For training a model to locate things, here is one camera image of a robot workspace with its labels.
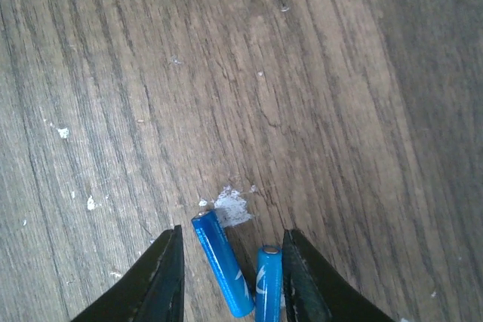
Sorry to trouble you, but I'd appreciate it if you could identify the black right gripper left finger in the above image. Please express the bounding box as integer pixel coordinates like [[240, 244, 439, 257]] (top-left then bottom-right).
[[74, 225, 185, 321]]

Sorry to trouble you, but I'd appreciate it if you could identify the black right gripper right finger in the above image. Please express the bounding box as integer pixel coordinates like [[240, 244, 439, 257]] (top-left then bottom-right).
[[282, 229, 392, 322]]

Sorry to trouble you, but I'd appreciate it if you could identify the blue battery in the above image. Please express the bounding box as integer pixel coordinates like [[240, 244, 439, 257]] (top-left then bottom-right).
[[192, 210, 254, 317], [255, 245, 282, 322]]

